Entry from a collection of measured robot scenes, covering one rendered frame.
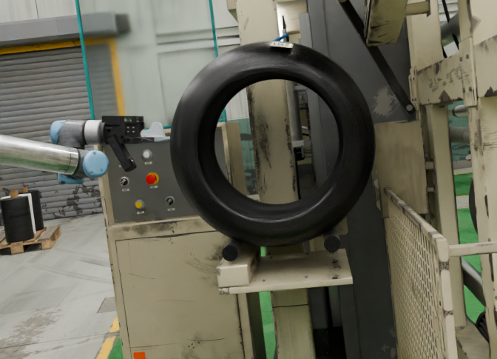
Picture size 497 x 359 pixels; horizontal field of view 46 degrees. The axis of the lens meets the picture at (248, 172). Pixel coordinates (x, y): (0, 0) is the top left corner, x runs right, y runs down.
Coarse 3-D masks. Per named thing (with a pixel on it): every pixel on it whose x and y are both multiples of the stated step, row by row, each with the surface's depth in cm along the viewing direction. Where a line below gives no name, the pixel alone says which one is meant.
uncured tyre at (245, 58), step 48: (240, 48) 158; (288, 48) 155; (192, 96) 158; (336, 96) 153; (192, 144) 158; (192, 192) 160; (240, 192) 188; (336, 192) 155; (240, 240) 163; (288, 240) 160
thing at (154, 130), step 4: (152, 124) 169; (156, 124) 169; (152, 128) 169; (156, 128) 169; (144, 132) 170; (148, 132) 169; (152, 132) 169; (156, 132) 169; (160, 132) 169; (152, 136) 169; (156, 136) 169; (160, 136) 169; (156, 140) 169; (160, 140) 169; (164, 140) 170; (168, 140) 170
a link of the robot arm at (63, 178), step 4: (76, 148) 171; (80, 148) 172; (84, 148) 175; (60, 176) 171; (64, 176) 170; (68, 176) 170; (72, 176) 169; (60, 180) 171; (64, 180) 170; (68, 180) 170; (72, 180) 170; (76, 180) 171; (80, 180) 172
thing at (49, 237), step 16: (16, 192) 775; (32, 192) 805; (16, 208) 726; (32, 208) 784; (16, 224) 726; (32, 224) 748; (0, 240) 763; (16, 240) 727; (32, 240) 730; (48, 240) 732
